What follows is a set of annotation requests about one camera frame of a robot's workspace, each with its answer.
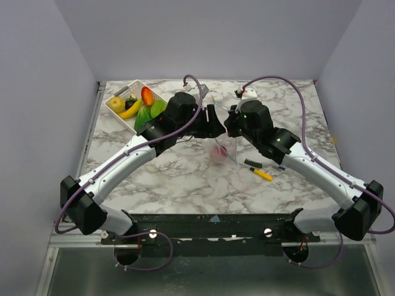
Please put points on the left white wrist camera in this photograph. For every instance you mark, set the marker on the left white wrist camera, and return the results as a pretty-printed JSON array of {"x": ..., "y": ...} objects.
[{"x": 194, "y": 90}]

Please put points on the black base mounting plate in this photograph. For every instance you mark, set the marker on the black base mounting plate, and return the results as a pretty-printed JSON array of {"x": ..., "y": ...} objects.
[{"x": 211, "y": 235}]

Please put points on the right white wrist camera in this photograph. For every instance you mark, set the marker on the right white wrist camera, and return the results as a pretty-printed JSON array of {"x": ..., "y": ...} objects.
[{"x": 246, "y": 94}]

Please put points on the clear zip top bag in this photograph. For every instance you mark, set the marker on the clear zip top bag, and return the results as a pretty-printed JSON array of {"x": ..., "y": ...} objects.
[{"x": 229, "y": 144}]

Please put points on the black comb strip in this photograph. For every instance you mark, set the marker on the black comb strip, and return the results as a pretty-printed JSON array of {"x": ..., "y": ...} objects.
[{"x": 252, "y": 163}]

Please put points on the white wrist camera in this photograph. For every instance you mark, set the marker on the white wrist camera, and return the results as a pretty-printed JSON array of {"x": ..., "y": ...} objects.
[
  {"x": 194, "y": 90},
  {"x": 246, "y": 94}
]

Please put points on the yellow toy pear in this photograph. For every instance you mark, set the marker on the yellow toy pear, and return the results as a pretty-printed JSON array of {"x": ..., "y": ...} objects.
[{"x": 117, "y": 104}]

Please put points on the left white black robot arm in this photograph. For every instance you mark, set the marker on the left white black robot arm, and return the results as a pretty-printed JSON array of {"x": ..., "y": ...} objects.
[{"x": 81, "y": 199}]

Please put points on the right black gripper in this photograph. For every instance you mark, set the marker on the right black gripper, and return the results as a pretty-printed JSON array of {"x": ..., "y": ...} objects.
[{"x": 232, "y": 122}]

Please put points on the green toy leaf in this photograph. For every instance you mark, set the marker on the green toy leaf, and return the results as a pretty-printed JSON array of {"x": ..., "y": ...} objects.
[
  {"x": 157, "y": 108},
  {"x": 143, "y": 116}
]

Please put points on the white plastic basket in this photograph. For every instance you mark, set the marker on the white plastic basket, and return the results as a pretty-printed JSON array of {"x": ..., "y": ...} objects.
[{"x": 131, "y": 89}]

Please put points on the orange red toy mango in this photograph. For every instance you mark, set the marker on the orange red toy mango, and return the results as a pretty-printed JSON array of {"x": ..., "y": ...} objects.
[{"x": 147, "y": 96}]

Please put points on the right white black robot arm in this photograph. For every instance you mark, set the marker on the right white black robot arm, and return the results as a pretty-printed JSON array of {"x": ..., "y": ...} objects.
[{"x": 357, "y": 202}]

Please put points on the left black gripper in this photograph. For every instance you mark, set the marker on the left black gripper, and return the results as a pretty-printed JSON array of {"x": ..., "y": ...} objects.
[{"x": 212, "y": 128}]

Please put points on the yellow toy banana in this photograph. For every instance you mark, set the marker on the yellow toy banana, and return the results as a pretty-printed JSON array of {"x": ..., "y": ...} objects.
[{"x": 131, "y": 111}]

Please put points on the yellow black utility knife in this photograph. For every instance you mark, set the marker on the yellow black utility knife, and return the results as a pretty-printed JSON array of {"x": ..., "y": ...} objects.
[{"x": 261, "y": 174}]

